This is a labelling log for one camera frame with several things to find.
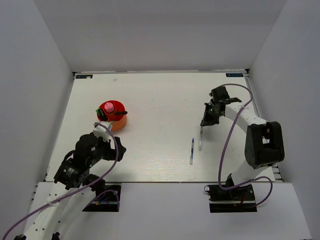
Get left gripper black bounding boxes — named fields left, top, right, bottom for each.
left=87, top=133, right=127, bottom=166

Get green gel pen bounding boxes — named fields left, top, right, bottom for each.
left=198, top=125, right=203, bottom=151

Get green capped black highlighter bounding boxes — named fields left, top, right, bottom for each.
left=95, top=108, right=108, bottom=122

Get black handled scissors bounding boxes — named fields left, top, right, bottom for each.
left=115, top=111, right=128, bottom=116

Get blue gel pen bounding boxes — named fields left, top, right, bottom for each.
left=189, top=138, right=195, bottom=165

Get pink capped clear marker tube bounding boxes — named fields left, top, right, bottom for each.
left=103, top=102, right=115, bottom=114

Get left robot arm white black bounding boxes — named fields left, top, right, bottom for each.
left=15, top=132, right=127, bottom=240

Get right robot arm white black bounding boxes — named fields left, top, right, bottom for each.
left=200, top=84, right=285, bottom=200

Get red round pen holder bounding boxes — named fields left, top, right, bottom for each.
left=98, top=100, right=127, bottom=131

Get right blue table label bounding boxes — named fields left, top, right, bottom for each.
left=225, top=72, right=244, bottom=78

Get blue table label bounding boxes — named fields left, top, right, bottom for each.
left=225, top=72, right=244, bottom=78
left=75, top=74, right=93, bottom=79

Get left blue table label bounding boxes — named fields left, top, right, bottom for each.
left=75, top=74, right=93, bottom=79

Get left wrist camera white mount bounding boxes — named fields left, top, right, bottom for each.
left=93, top=121, right=113, bottom=143

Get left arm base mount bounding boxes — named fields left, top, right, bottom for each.
left=82, top=184, right=122, bottom=213

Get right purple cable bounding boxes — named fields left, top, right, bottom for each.
left=217, top=83, right=273, bottom=207

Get purple cable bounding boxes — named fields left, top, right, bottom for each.
left=1, top=122, right=120, bottom=240
left=217, top=83, right=273, bottom=207

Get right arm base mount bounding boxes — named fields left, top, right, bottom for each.
left=204, top=185, right=257, bottom=213

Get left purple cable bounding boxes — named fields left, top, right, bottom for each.
left=1, top=122, right=120, bottom=240

